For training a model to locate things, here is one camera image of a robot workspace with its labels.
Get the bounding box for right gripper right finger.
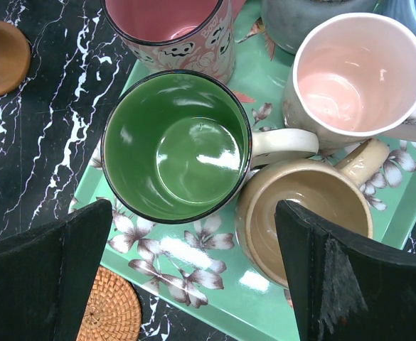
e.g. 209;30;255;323
274;200;416;340

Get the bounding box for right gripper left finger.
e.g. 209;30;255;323
0;199;112;340

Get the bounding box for brown stoneware mug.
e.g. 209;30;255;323
235;139;390;287

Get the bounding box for woven rattan coaster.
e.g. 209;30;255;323
77;266;142;340

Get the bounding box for light wood coaster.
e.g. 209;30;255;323
0;21;31;96

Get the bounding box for green inside mug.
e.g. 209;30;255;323
101;70;319;224

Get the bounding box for pale pink mug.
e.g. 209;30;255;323
282;13;416;149

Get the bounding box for grey mug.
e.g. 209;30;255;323
261;0;377;54

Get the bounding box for pink halloween mug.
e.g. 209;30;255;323
101;0;245;84

